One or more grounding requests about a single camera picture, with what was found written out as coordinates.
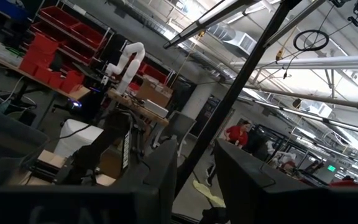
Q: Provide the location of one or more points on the white air duct unit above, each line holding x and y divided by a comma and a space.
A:
241, 43

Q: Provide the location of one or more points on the grey chair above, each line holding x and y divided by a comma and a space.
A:
180, 127

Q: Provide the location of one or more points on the small wooden table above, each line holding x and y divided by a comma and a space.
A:
126, 100

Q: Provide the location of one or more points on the black rig frame post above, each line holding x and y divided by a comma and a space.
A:
238, 87

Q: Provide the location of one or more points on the grey translucent plastic bin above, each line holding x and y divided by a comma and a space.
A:
8, 146

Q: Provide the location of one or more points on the person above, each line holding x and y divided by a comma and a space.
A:
345, 182
238, 135

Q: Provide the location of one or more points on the white ceiling pipe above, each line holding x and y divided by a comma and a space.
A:
322, 61

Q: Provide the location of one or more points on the long wooden workbench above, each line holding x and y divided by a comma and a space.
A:
79, 93

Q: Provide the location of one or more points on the grey ceiling pipe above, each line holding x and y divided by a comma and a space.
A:
322, 99

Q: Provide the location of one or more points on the white building column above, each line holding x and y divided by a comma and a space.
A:
197, 99

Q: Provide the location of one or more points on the brown cardboard box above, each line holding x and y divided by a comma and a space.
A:
149, 93

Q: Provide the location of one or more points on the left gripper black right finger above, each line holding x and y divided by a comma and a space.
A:
253, 199

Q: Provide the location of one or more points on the black frame bar with lights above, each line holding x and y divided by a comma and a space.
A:
204, 23

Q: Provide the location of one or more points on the flat white box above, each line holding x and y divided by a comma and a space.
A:
155, 108

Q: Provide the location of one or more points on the yellow hanging power plug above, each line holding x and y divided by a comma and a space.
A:
279, 55

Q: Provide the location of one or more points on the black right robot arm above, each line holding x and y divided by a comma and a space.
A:
110, 146

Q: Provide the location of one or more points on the pale yellow cloth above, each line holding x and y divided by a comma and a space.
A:
208, 194

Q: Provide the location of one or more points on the red plastic storage bin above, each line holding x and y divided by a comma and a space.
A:
34, 62
43, 43
71, 81
87, 34
57, 17
154, 73

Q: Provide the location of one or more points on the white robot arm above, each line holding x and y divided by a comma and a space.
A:
130, 74

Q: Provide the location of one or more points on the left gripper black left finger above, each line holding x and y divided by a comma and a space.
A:
154, 186

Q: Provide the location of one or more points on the green exit sign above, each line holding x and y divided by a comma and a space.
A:
331, 168

